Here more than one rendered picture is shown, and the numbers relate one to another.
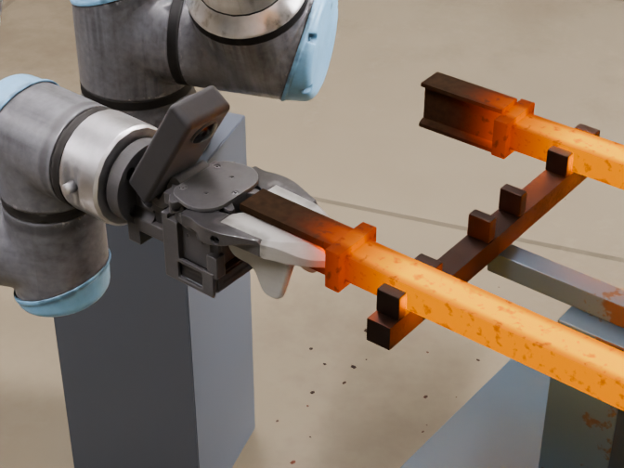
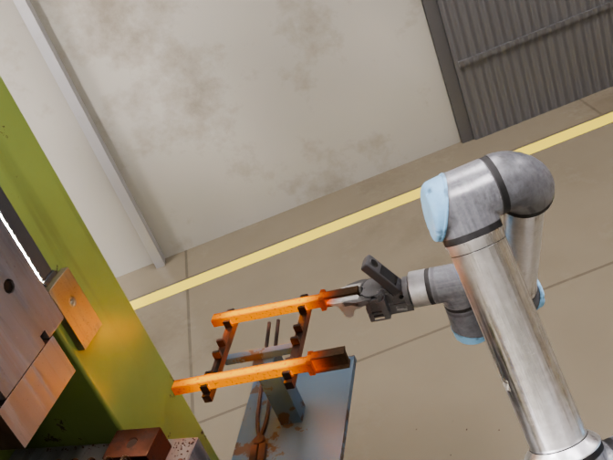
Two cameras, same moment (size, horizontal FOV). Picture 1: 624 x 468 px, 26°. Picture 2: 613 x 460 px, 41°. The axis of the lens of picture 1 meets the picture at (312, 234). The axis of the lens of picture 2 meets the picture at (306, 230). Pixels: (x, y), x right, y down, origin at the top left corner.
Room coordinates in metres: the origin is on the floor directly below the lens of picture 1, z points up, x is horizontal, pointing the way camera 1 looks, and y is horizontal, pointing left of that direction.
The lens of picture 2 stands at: (2.46, -0.54, 2.12)
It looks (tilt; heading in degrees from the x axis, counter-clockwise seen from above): 29 degrees down; 162
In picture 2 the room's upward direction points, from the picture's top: 22 degrees counter-clockwise
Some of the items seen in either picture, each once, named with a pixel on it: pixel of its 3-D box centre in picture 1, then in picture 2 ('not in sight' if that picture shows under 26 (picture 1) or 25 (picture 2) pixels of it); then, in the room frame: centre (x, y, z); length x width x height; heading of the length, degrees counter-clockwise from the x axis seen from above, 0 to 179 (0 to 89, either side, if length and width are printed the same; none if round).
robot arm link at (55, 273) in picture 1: (47, 240); (471, 316); (1.02, 0.24, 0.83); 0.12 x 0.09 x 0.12; 73
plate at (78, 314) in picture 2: not in sight; (73, 308); (0.74, -0.56, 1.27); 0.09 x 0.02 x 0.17; 136
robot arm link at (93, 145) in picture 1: (116, 171); (419, 287); (0.96, 0.16, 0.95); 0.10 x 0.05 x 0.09; 141
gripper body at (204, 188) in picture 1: (190, 211); (387, 297); (0.91, 0.10, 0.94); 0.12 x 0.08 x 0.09; 51
